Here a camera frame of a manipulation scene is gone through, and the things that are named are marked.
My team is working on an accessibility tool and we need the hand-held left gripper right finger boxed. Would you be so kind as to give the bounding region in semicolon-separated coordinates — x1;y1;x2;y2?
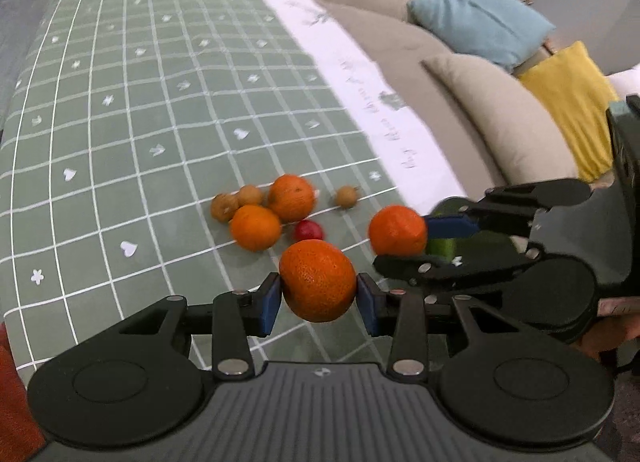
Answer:
356;273;526;377

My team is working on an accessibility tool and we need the person's right hand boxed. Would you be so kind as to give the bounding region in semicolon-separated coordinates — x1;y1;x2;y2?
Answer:
580;298;640;373

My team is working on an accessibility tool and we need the red cherry tomato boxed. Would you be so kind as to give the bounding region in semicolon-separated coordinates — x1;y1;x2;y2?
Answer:
293;221;326;243

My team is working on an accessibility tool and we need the light blue pillow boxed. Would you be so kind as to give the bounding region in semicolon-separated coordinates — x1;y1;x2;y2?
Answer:
407;0;556;70

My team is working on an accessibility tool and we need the yellow pillow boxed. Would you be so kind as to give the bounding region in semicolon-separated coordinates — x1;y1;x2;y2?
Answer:
517;41;621;183

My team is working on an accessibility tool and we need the beige sofa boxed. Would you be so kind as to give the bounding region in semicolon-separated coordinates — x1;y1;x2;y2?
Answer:
282;0;640;193

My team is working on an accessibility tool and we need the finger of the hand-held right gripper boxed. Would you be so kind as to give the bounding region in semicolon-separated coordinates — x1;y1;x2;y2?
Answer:
424;178;593;240
374;246;546;293

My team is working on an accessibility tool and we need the green bowl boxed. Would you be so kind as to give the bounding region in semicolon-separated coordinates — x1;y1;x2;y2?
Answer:
425;196;523;268

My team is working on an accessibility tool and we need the orange red cloth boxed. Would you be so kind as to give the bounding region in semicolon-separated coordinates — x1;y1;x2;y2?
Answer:
0;322;47;453

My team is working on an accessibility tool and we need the green checked tablecloth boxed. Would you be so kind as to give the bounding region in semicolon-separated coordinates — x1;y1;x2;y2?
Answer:
0;0;468;378

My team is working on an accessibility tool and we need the white pillow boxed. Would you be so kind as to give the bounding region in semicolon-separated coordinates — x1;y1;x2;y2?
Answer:
605;67;640;99

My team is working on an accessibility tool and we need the brown longan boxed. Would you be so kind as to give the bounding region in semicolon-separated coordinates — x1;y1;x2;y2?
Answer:
236;185;264;207
334;185;360;210
210;193;240;222

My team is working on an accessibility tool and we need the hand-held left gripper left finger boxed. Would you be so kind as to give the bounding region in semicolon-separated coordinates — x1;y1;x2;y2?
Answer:
117;273;283;378

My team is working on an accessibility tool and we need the beige cushion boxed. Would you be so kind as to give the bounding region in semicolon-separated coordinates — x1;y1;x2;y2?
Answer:
422;53;581;183

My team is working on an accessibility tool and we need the orange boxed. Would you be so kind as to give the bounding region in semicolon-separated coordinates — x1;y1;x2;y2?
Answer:
230;205;283;252
268;174;317;223
278;239;358;324
368;205;429;258

